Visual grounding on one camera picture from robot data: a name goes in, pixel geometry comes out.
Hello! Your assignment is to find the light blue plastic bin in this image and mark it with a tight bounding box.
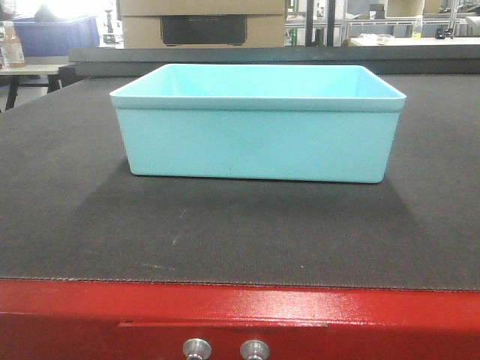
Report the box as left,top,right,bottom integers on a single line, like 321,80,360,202
110,64,406,183

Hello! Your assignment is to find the black conveyor belt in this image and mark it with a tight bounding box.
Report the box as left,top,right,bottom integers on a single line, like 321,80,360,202
1,75,479,290

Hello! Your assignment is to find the dark blue bin in background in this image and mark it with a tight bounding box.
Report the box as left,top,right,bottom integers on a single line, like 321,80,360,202
13,16,100,57

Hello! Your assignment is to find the right silver bolt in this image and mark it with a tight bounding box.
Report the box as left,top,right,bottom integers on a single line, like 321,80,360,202
240,340,270,360

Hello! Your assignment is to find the silver bolt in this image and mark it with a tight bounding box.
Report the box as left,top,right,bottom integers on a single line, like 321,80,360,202
240,340,270,360
182,338,212,360

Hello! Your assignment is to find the left silver bolt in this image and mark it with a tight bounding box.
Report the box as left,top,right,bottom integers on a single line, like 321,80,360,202
182,338,212,360

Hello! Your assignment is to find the cardboard box with black device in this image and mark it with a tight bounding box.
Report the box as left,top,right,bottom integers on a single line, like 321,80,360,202
118,1,286,49

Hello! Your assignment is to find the background white table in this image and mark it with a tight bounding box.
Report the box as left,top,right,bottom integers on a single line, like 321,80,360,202
346,34,479,47

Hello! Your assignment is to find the yellow green bottle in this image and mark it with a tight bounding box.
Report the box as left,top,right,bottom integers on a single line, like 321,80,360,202
411,15,423,40

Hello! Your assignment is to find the beverage bottle left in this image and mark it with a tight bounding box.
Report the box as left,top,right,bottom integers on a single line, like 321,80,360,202
1,21,26,68

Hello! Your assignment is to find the red conveyor frame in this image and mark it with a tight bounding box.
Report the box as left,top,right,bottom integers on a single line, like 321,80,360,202
1,280,479,359

